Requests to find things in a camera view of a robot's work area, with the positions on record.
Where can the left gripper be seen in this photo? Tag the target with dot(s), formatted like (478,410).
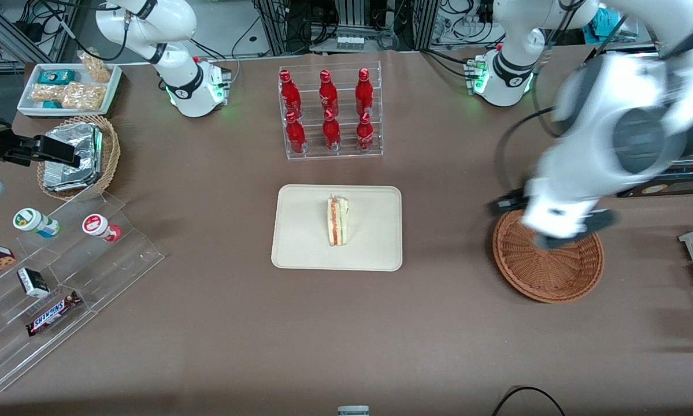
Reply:
(506,203)

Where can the triangular sandwich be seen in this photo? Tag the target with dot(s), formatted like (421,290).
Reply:
(337,222)

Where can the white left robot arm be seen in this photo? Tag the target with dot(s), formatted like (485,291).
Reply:
(514,29)

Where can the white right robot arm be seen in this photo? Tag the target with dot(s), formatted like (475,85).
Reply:
(173,63)

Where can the white rectangular snack tray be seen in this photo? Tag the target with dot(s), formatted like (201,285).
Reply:
(28,107)

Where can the light tan wicker basket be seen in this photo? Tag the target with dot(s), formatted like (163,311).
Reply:
(110,153)

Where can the brown round wicker basket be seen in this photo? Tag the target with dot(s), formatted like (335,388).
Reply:
(548,274)

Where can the cream rectangular tray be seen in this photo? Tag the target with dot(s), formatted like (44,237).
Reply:
(300,228)

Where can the foil wrapped food pack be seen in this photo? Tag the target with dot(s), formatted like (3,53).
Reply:
(71,144)

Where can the small teal packet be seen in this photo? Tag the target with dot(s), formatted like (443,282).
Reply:
(52,104)

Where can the clear bag of crackers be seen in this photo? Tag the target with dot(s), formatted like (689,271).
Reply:
(95,68)
(48,92)
(85,97)

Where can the green lid yogurt cup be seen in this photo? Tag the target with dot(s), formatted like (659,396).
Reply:
(31,221)

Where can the teal snack box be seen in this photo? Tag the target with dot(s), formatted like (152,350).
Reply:
(56,77)

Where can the red lid yogurt cup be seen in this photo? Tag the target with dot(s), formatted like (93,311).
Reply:
(97,225)

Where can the clear acrylic stepped display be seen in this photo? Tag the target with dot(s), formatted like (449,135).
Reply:
(103,271)

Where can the small black white box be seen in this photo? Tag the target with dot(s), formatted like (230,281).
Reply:
(32,282)

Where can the snickers chocolate bar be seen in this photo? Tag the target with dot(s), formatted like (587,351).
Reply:
(52,313)

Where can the red cola bottle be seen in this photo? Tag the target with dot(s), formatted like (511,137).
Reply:
(364,134)
(289,92)
(331,134)
(295,136)
(328,92)
(364,92)

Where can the clear acrylic bottle rack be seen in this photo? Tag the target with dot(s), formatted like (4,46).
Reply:
(346,155)

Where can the black equipment box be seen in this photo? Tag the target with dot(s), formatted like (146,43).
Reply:
(681,188)

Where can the teal cloth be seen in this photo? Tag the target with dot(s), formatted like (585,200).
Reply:
(603,23)

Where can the white power strip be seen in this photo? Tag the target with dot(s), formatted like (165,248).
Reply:
(349,42)

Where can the small grey device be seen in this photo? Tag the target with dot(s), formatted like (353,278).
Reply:
(353,411)

